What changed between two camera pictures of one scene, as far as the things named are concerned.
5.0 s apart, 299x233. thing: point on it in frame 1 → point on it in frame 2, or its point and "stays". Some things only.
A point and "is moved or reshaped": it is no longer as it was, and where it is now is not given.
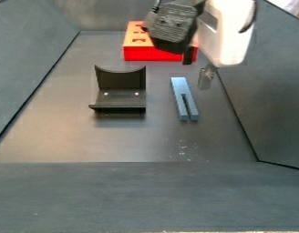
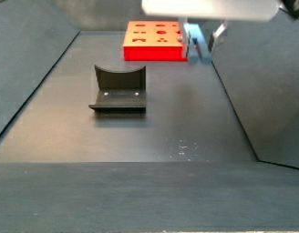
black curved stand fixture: [122, 92] stays
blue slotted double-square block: [182, 88] is moved or reshaped
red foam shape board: [139, 47] stays
